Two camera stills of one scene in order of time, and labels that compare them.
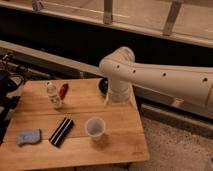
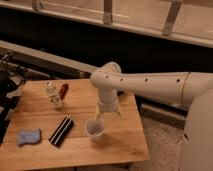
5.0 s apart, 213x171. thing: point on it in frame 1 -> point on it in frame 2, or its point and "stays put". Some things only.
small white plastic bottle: [53, 95] stays put
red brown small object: [63, 90] stays put
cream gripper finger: [106, 100] -> [96, 115]
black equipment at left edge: [10, 77] stays put
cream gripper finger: [133, 102] -> [118, 113]
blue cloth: [28, 136] stays put
